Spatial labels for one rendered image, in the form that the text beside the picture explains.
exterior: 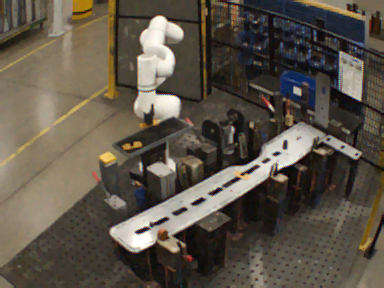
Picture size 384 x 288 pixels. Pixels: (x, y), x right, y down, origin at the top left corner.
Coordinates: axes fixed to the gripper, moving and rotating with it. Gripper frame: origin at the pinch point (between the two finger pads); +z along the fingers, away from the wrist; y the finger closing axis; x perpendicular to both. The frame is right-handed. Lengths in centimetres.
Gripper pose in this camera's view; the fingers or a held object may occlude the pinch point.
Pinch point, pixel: (148, 119)
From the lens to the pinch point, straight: 222.8
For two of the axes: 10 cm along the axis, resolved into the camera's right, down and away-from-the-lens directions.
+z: 0.1, 8.6, 5.1
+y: 4.8, 4.5, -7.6
